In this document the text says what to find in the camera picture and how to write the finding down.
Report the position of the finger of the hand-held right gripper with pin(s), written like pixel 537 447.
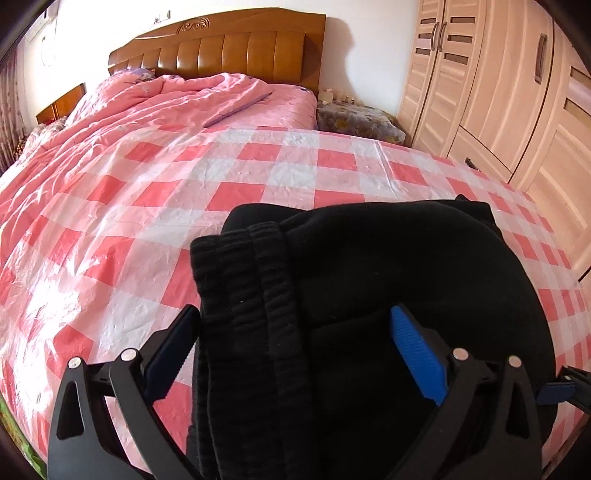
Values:
pixel 556 393

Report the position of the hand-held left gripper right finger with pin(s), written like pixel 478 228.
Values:
pixel 418 356

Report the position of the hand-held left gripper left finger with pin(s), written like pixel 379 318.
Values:
pixel 171 356

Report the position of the black pants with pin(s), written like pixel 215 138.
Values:
pixel 369 267

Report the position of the pink checkered plastic sheet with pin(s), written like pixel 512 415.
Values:
pixel 152 221

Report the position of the floral covered nightstand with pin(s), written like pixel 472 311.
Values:
pixel 360 121

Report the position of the pink quilt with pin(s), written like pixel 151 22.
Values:
pixel 138 106

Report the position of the small ornaments on nightstand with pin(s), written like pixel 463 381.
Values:
pixel 330 95

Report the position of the purple pillow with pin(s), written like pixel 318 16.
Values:
pixel 142 75

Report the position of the light wooden wardrobe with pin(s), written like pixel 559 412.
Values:
pixel 498 83

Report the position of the patterned brown curtain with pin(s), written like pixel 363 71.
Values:
pixel 9 115

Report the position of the wooden padded headboard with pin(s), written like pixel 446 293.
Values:
pixel 221 50

